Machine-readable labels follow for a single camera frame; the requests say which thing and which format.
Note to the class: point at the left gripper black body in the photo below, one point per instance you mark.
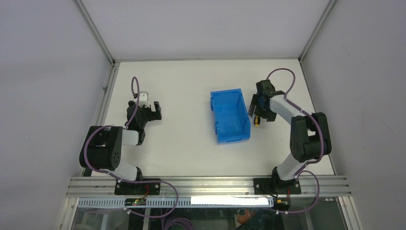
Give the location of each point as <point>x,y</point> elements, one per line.
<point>147,116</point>

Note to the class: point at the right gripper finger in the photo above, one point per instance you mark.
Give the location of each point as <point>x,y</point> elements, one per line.
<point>269,116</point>
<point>253,105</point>

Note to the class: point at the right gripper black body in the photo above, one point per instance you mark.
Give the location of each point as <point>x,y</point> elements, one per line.
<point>259,110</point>

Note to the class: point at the yellow black screwdriver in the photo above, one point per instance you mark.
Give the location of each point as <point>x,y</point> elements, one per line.
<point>257,121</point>

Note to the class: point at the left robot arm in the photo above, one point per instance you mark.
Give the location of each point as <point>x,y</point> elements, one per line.
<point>101,151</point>

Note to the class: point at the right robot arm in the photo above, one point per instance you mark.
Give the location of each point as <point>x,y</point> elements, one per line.
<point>309,133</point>

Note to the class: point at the blue plastic bin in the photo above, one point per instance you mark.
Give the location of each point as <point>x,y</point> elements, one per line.
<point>231,120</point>

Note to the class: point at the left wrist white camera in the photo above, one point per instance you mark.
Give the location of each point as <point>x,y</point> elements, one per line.
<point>142,99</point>

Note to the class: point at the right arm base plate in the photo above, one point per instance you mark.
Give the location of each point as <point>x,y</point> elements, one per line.
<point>272,186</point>

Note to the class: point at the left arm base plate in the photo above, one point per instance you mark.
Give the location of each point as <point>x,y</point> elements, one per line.
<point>137,188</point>

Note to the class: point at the white slotted cable duct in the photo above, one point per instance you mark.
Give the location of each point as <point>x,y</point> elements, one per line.
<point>186,202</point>

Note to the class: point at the aluminium front rail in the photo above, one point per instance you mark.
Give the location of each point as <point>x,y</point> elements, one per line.
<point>186,186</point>

